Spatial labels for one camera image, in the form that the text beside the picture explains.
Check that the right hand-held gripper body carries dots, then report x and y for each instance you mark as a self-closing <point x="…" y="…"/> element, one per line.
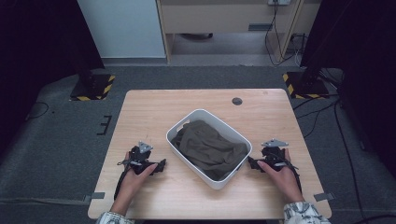
<point x="274" y="143"/>

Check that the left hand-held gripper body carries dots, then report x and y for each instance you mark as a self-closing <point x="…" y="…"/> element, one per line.
<point x="144" y="147"/>

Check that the white cabinet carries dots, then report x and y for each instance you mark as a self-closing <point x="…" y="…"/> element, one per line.
<point x="124" y="28"/>

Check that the light wooden desk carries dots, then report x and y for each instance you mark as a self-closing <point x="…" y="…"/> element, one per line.
<point x="214" y="17"/>

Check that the black stand base striped edge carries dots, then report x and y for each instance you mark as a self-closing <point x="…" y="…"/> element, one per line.
<point x="306" y="85"/>
<point x="93" y="87"/>

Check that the grey tape strip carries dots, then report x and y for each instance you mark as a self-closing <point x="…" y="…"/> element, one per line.
<point x="97" y="195"/>
<point x="323" y="196"/>

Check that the person's left hand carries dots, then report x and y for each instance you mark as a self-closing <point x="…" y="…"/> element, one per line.
<point x="130" y="183"/>

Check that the person's right hand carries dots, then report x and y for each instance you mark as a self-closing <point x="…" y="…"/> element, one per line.
<point x="285" y="180"/>

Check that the white power strip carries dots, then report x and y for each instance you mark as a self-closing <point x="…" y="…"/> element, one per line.
<point x="278" y="2"/>

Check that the white plastic basket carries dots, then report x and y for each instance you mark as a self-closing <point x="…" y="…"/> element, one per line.
<point x="224" y="127"/>

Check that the olive green shorts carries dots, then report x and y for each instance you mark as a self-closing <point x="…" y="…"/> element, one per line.
<point x="208" y="146"/>

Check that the round grey table grommet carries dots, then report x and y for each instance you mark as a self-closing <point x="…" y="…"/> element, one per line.
<point x="237" y="101"/>

